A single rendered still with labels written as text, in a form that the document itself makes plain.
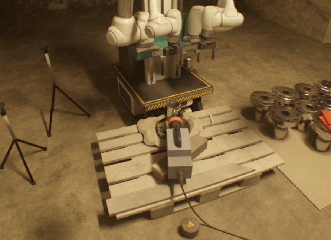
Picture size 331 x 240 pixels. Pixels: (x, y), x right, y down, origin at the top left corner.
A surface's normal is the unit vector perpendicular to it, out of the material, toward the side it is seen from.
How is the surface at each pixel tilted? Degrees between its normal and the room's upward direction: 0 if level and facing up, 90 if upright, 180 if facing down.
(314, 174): 0
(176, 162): 0
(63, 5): 90
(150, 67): 90
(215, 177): 0
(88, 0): 90
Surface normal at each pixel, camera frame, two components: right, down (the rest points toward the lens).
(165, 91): 0.00, -0.82
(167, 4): 0.44, 0.51
